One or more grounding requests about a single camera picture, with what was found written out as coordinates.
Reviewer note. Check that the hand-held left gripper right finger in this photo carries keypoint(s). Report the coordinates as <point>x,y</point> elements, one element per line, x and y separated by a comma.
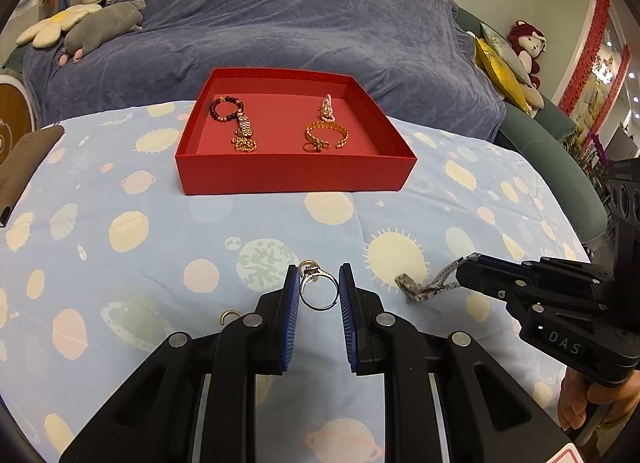
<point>347,323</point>

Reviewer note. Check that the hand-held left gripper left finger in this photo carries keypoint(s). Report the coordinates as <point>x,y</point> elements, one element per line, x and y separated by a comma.
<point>291,323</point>

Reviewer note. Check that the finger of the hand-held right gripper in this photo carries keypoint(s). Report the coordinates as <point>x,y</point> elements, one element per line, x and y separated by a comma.
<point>500,283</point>
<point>500,263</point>

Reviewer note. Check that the silver metal watch band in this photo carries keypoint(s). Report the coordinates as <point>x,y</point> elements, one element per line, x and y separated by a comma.
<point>410,288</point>

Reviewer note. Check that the red cardboard box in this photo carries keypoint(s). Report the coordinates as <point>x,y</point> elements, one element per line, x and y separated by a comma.
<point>300,173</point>

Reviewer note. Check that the gold watch band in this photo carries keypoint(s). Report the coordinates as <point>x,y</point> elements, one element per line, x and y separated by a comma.
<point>244,125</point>

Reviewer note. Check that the person's right hand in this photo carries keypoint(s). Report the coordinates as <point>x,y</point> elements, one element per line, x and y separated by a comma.
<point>575,403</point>

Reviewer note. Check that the red and white card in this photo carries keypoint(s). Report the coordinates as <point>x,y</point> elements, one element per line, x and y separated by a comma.
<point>567,455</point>

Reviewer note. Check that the green sofa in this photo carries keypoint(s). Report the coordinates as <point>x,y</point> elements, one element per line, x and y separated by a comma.
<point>550,153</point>

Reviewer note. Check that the potted plant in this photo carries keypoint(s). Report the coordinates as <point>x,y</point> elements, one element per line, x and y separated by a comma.
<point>592,158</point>

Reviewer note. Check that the blue planet print tablecloth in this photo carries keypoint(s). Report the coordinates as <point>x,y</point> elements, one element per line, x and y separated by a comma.
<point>150,243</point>

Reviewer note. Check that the yellow cushion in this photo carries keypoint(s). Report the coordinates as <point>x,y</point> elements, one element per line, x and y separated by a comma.
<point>500,68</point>

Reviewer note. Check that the red monkey plush toy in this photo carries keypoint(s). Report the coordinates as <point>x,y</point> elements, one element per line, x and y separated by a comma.
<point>527,40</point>

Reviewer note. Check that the grey patterned cushion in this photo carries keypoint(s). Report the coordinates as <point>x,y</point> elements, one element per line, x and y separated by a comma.
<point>500,38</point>

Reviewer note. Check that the red paper door decoration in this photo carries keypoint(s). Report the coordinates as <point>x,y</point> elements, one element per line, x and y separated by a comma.
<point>597,18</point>

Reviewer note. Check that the purple blue blanket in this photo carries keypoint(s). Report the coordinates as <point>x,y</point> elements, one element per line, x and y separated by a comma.
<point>300,18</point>

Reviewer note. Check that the brown notebook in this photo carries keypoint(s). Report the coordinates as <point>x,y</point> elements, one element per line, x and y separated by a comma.
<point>25,163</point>

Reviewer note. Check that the grey plush toy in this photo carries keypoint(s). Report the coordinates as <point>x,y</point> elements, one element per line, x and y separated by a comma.
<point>105,23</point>

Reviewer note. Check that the flower shaped pillow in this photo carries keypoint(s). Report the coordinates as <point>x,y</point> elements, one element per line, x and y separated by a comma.
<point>47,28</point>

